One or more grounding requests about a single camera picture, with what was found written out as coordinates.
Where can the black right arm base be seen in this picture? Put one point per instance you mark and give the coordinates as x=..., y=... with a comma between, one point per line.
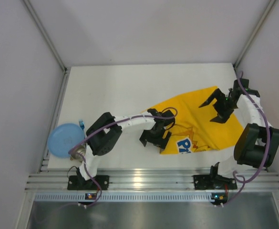
x=213, y=182

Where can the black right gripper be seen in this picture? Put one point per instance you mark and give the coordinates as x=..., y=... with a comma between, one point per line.
x=222, y=106

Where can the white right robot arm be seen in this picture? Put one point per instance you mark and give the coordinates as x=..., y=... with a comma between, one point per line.
x=259, y=141

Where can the silver metal cup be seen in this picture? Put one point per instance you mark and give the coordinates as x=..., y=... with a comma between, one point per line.
x=78, y=154

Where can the right aluminium frame post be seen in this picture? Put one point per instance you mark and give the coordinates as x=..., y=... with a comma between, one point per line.
x=271, y=4

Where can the yellow pikachu place mat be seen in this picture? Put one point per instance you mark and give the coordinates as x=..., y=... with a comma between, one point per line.
x=193, y=132

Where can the aluminium front frame rail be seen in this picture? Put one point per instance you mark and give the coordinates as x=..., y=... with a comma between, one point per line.
x=144, y=180

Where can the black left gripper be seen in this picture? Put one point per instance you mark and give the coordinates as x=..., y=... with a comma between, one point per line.
x=155, y=139

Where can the perforated metal cable duct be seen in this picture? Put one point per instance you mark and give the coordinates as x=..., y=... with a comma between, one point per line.
x=130, y=197

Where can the blue plastic plate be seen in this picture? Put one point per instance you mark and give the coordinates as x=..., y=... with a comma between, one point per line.
x=63, y=138

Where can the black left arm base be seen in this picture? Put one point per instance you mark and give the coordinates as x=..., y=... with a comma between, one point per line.
x=79, y=183

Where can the left aluminium frame post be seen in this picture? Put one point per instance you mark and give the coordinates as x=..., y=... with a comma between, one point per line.
x=32, y=12

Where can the aluminium frame post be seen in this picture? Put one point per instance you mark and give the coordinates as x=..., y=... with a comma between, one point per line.
x=32, y=12
x=271, y=4

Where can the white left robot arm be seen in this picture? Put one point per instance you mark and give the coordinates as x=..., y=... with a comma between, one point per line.
x=103, y=135

